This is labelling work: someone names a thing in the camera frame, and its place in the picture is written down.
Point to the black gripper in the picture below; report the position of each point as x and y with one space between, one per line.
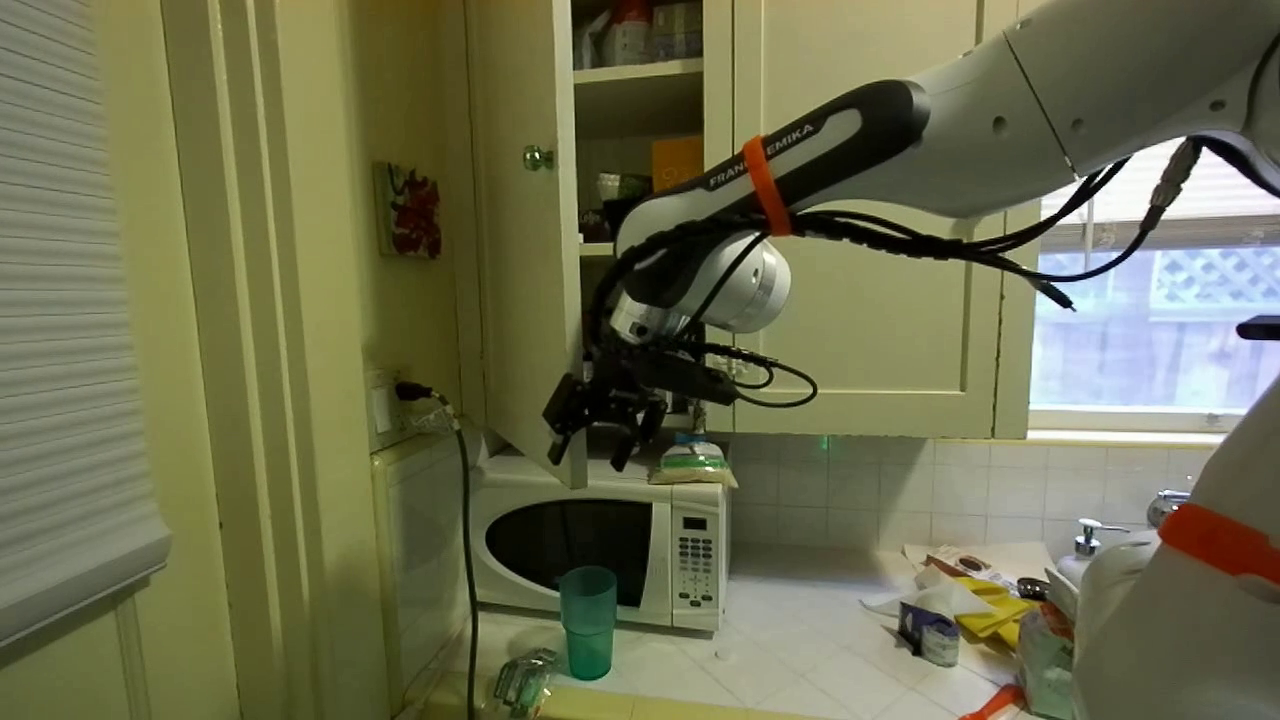
631 390

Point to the cream cabinet door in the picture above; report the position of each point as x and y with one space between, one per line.
529 250

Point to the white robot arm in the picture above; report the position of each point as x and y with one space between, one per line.
1052 101

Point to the green packet on microwave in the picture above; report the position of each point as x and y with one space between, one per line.
692 461

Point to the white microwave oven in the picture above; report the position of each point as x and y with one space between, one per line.
663 540

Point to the green plastic cup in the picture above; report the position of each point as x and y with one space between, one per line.
588 620

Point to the orange box in cabinet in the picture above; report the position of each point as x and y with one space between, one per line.
673 160

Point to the green glass cabinet knob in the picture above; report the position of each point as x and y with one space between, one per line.
537 159

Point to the white coffee bag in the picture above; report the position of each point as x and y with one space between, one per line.
928 635

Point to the white window blind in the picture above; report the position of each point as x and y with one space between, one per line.
77 515

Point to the kitchen window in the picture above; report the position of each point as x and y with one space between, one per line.
1153 342

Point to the red wall picture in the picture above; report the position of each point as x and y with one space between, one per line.
410 215

